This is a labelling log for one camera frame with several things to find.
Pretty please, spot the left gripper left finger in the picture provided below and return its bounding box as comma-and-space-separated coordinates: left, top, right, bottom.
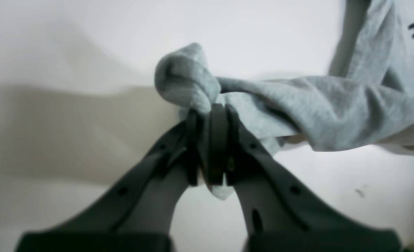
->
16, 110, 199, 252

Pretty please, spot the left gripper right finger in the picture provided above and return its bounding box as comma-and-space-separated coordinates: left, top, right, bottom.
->
207, 104, 402, 252

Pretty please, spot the grey T-shirt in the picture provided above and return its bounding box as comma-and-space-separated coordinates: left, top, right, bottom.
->
154, 0, 414, 200

